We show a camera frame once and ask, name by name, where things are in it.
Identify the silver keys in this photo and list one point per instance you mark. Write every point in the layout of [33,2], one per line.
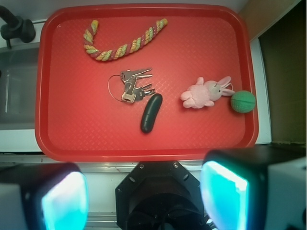
[132,93]

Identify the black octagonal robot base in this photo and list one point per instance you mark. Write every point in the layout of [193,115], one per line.
[161,195]

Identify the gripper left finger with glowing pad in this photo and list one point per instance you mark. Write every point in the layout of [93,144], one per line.
[43,197]

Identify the red plastic tray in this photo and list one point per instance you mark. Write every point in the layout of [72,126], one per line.
[76,119]

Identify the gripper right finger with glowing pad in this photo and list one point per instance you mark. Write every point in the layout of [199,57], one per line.
[255,188]

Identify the grey metal sink basin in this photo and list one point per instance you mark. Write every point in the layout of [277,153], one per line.
[18,73]

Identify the green rubber ball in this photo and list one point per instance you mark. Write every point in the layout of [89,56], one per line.
[243,102]

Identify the black oblong plastic fob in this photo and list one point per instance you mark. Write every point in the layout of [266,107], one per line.
[150,113]

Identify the black faucet fixture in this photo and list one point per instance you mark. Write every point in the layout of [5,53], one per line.
[16,27]

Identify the pink plush bunny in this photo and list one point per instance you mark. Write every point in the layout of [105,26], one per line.
[205,93]

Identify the multicolour twisted rope toy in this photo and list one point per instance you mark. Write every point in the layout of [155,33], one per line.
[123,50]

